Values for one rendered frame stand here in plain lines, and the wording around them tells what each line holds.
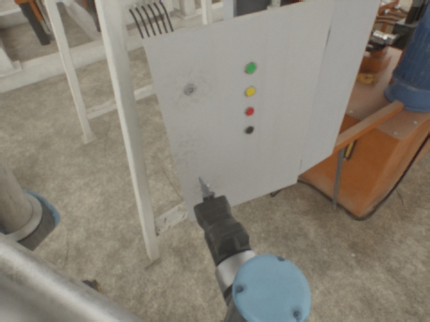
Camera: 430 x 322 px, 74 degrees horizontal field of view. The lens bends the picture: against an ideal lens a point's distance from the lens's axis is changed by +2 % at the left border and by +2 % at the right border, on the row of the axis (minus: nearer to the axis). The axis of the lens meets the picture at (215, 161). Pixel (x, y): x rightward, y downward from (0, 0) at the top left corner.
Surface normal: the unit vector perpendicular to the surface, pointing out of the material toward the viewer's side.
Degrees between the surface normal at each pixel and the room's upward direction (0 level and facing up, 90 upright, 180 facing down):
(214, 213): 3
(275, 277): 5
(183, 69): 90
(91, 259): 0
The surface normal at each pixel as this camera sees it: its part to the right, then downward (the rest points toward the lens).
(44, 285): 0.49, -0.77
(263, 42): 0.36, 0.66
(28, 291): 0.44, -0.67
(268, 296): -0.04, -0.74
